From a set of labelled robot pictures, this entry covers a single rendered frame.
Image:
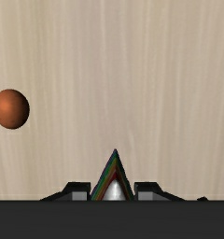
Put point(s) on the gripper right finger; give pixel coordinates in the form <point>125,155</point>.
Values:
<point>148,189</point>

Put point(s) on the rainbow layered cake wedge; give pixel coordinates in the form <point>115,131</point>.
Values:
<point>115,186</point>

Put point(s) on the orange round fruit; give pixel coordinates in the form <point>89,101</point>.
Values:
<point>10,109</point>

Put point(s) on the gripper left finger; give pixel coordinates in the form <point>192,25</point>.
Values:
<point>77,189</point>

